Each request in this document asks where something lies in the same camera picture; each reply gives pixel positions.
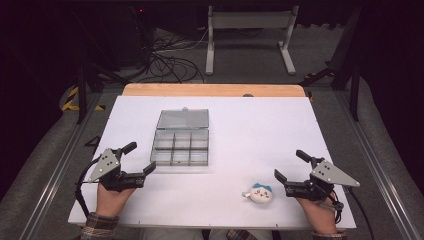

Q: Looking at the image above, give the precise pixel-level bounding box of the yellow black hazard tape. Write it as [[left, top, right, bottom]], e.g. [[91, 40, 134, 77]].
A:
[[61, 85, 107, 113]]

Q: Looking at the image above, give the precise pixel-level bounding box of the wooden table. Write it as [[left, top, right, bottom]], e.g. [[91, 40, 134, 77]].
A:
[[121, 83, 307, 98]]

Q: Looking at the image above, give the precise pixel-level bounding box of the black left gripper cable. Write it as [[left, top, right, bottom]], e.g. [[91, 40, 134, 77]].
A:
[[74, 156, 102, 218]]

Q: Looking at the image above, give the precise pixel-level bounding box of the bundle of black floor cables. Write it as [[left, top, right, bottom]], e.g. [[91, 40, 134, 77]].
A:
[[146, 28, 206, 84]]

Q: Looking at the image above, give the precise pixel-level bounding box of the person's right hand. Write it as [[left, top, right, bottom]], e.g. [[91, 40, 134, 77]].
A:
[[296, 197, 338, 234]]

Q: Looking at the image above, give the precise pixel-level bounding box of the metal floor rail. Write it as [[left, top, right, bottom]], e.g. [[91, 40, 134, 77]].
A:
[[333, 89, 422, 240], [19, 93, 103, 240]]

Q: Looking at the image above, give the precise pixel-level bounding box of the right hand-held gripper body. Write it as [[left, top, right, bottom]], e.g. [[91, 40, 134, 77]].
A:
[[284, 159, 361, 202]]

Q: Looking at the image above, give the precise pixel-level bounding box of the clear plastic compartment box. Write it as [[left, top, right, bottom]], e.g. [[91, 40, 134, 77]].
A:
[[149, 106, 211, 167]]

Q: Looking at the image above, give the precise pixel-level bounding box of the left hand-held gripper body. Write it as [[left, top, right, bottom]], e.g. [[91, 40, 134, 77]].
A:
[[87, 148, 148, 193]]

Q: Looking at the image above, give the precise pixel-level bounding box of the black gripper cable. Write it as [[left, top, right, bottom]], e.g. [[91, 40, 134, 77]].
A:
[[328, 186, 377, 240], [74, 156, 102, 218]]

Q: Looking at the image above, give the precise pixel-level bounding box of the white board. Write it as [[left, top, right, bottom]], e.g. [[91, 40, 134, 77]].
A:
[[67, 95, 357, 230]]

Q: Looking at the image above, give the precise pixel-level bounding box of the black metal stand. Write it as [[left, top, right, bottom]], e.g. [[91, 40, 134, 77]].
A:
[[299, 6, 363, 122]]

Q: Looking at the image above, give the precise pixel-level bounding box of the white metal stand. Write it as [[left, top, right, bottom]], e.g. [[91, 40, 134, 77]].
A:
[[205, 5, 300, 76]]

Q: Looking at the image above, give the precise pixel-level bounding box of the person's left hand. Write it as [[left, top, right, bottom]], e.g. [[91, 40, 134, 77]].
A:
[[95, 183, 136, 218]]

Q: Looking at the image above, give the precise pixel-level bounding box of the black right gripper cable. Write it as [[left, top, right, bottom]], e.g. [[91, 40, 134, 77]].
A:
[[328, 186, 377, 240]]

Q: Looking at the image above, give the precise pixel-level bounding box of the small white plush toy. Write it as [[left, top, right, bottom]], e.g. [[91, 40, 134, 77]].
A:
[[241, 182, 274, 205]]

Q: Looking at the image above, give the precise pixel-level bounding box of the black tripod stand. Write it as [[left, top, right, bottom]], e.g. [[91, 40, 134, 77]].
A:
[[75, 61, 132, 125]]

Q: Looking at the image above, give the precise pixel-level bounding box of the black device with red light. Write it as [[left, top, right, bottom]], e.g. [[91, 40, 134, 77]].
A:
[[129, 5, 157, 69]]

